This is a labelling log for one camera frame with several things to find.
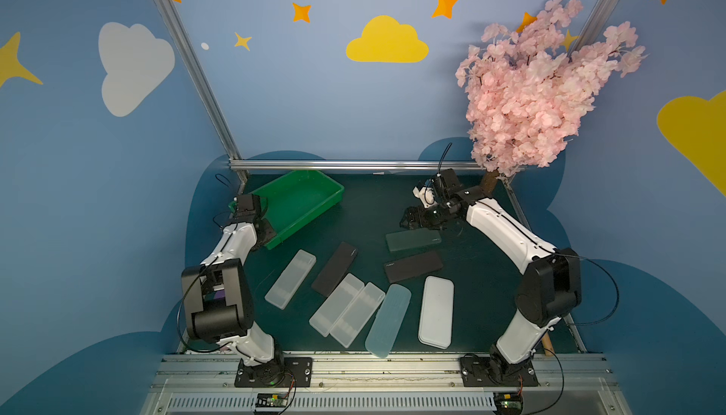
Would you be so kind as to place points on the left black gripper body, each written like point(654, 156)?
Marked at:
point(264, 233)

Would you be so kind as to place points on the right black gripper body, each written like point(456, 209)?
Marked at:
point(428, 216)

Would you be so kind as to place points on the green plastic storage tray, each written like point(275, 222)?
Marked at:
point(292, 201)

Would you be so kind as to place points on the dark green pencil case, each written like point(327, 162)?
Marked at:
point(413, 239)

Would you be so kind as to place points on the dark grey pencil case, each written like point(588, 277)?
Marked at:
point(413, 266)

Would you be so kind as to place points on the black pencil case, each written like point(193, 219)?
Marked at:
point(335, 269)

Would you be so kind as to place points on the white opaque pencil case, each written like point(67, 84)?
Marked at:
point(436, 320)

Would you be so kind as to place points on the light teal frosted pencil case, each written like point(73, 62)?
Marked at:
point(388, 321)

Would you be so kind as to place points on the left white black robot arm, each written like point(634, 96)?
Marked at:
point(217, 306)

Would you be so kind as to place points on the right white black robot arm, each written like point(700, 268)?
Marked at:
point(551, 285)

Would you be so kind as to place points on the pink artificial blossom tree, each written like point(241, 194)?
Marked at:
point(528, 90)

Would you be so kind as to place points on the left small circuit board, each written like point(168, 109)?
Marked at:
point(270, 402)

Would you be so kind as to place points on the small circuit board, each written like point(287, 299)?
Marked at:
point(270, 402)
point(508, 403)

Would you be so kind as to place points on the right small circuit board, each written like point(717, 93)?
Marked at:
point(508, 403)

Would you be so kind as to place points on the aluminium back frame bar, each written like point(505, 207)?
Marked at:
point(364, 166)

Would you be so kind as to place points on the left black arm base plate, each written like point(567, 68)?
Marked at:
point(279, 373)

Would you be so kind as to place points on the green toy hammer wooden handle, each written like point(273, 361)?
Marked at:
point(547, 345)

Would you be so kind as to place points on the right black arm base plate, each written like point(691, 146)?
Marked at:
point(494, 371)

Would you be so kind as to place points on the left aluminium frame post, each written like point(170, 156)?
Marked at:
point(174, 24)

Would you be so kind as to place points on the aluminium frame post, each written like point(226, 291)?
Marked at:
point(174, 24)
point(595, 23)

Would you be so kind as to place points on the aluminium front rail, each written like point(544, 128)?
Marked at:
point(360, 383)

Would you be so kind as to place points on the right aluminium frame post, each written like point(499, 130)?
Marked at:
point(595, 23)

